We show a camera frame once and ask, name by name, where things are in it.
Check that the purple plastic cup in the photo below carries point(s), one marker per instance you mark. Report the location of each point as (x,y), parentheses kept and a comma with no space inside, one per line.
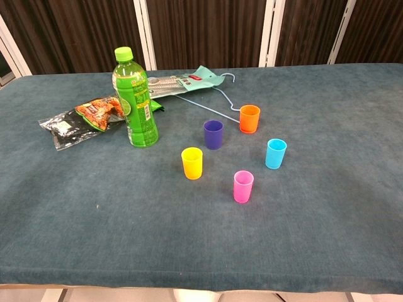
(213,138)

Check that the yellow plastic cup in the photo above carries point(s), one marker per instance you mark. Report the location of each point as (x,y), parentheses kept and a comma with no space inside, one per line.
(192,166)

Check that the pink plastic cup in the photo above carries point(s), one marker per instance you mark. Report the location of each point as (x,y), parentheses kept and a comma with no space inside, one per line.
(242,190)

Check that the blue plastic cup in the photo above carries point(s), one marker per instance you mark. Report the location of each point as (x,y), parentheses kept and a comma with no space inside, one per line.
(275,157)

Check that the orange plastic cup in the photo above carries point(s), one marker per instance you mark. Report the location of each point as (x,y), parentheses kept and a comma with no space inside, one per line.
(249,121)

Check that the teal scrubber package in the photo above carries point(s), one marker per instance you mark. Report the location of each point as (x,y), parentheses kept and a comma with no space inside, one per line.
(189,81)

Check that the green drink bottle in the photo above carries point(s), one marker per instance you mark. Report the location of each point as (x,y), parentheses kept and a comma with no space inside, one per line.
(138,107)

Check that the teal table cover cloth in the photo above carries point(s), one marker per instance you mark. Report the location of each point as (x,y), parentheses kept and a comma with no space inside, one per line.
(126,220)

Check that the orange green snack bag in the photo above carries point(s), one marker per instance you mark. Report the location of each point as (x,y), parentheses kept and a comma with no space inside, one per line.
(96,114)

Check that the clear bag with black item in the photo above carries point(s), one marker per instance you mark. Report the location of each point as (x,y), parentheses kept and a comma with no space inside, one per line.
(63,130)

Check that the white partition post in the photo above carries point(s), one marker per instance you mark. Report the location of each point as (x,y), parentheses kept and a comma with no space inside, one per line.
(145,34)
(343,31)
(14,50)
(270,31)

